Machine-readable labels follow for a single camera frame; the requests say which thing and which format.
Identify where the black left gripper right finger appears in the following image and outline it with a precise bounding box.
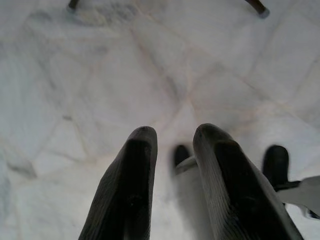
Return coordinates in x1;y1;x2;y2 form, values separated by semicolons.
192;122;305;240

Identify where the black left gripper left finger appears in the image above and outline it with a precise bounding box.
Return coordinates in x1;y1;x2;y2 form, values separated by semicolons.
78;126;159;240

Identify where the black right robot foot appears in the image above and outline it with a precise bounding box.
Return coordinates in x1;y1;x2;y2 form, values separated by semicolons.
262;144;290;187

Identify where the black robot foot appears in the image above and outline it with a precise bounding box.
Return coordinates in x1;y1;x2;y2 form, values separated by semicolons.
262;144;290;187
173;144;192;174

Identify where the black left robot foot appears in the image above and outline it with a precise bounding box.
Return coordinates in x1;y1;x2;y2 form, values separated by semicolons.
173;144;192;174

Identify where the grey right robot leg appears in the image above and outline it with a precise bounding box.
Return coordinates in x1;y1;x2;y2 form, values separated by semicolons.
274;174;320;219

